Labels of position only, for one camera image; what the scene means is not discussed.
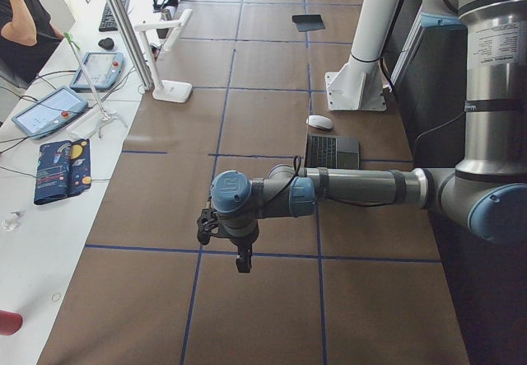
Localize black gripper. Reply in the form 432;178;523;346
230;228;259;273

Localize grey laptop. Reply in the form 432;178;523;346
305;134;360;170

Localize white computer mouse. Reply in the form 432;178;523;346
306;115;333;130

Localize black mouse pad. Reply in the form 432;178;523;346
291;14;325;33

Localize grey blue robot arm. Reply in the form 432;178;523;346
197;0;526;273

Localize white desk lamp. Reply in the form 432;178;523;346
133;9;193;103

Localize black desk mouse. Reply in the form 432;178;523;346
98;37;114;50

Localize silver stick stand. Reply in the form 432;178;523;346
64;32;128;138

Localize navy space pattern pouch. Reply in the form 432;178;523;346
33;138;91;205

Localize white mounting pole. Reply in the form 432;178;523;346
324;0;399;111

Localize far blue teach pendant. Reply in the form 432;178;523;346
69;52;124;92

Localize blue teach pendant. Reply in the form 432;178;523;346
69;52;124;92
12;87;88;139

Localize clear plastic wrapper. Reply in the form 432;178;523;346
1;210;26;232

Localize near blue teach pendant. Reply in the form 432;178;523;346
12;87;88;139

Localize red cylinder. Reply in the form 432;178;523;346
0;310;23;336

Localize black keyboard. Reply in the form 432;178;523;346
98;0;132;33

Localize seated person black shirt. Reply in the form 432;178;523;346
1;0;64;83

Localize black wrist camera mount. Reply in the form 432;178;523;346
197;208;219;246

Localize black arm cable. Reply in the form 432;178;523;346
263;155;396;218

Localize aluminium frame post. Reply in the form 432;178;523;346
106;0;153;91

